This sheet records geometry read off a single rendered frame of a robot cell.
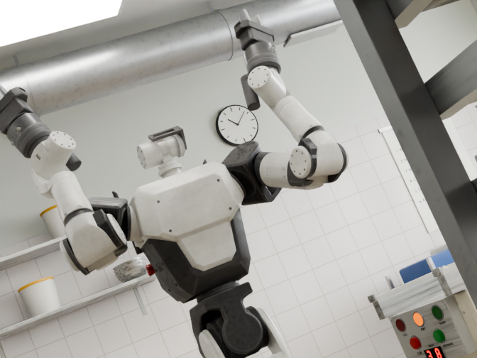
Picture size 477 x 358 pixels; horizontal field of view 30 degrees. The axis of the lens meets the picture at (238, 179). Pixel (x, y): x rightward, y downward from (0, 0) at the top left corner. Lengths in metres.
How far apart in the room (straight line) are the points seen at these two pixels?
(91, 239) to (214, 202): 0.39
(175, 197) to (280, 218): 4.29
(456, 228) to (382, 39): 0.17
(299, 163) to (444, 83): 1.40
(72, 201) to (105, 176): 4.26
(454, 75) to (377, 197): 6.08
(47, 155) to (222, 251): 0.48
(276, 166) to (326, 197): 4.41
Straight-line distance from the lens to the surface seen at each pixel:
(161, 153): 2.29
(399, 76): 0.75
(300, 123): 2.16
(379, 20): 0.77
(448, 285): 2.10
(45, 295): 5.76
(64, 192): 2.02
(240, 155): 2.33
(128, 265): 5.85
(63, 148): 2.09
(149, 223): 2.19
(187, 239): 2.19
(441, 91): 0.75
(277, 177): 2.23
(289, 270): 6.40
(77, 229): 1.96
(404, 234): 6.82
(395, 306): 2.36
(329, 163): 2.14
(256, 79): 2.25
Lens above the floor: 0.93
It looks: 10 degrees up
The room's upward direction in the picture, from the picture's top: 23 degrees counter-clockwise
